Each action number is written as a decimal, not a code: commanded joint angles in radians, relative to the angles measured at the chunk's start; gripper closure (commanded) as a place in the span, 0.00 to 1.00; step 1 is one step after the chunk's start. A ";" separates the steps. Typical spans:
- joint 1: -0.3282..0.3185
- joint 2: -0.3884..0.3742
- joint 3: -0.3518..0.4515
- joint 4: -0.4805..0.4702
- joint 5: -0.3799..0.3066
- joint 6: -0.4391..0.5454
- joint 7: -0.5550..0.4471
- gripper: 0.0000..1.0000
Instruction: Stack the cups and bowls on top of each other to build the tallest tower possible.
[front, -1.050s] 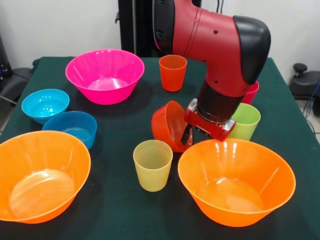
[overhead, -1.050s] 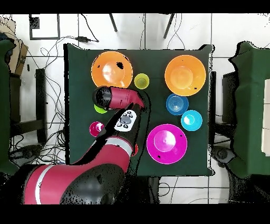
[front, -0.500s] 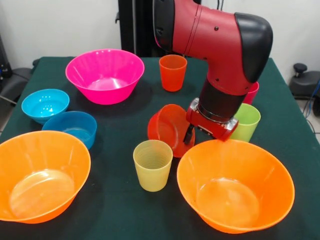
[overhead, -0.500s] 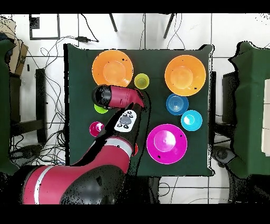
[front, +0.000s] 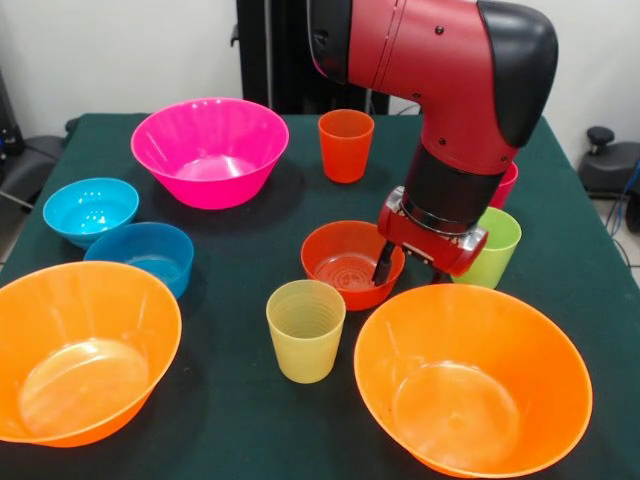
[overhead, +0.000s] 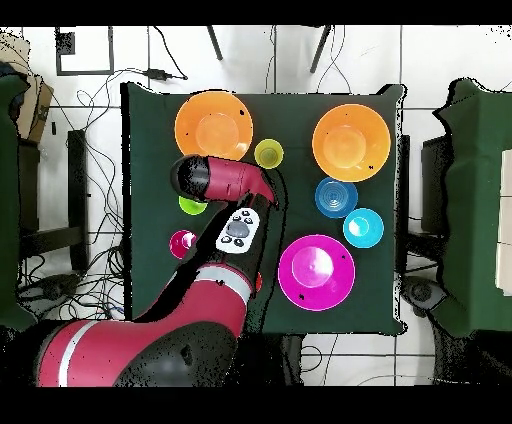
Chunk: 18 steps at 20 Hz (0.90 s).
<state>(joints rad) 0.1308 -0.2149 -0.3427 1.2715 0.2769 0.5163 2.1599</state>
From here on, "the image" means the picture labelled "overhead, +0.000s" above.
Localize red cup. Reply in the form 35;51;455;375
168;228;198;260

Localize dark blue bowl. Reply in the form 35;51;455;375
314;176;360;220

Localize black stand base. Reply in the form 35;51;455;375
23;273;83;303
401;275;447;311

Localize large pink bowl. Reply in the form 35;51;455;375
277;234;357;312

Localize green cup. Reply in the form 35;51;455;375
178;195;209;217

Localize dark green tablecloth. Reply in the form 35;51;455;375
119;81;407;335

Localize black bench frame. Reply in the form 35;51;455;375
17;129;91;273

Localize large orange bowl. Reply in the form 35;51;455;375
174;90;254;162
311;103;392;184

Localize light blue bowl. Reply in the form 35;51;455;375
342;207;385;250

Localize green cloth covered table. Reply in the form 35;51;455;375
0;73;39;333
433;78;512;339

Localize black tripod leg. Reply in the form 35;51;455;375
205;25;224;62
309;25;333;74

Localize cardboard box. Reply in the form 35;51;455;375
0;33;55;145

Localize yellow cup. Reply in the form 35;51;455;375
253;138;285;170

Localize white stacked boxes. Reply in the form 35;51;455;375
494;148;512;297

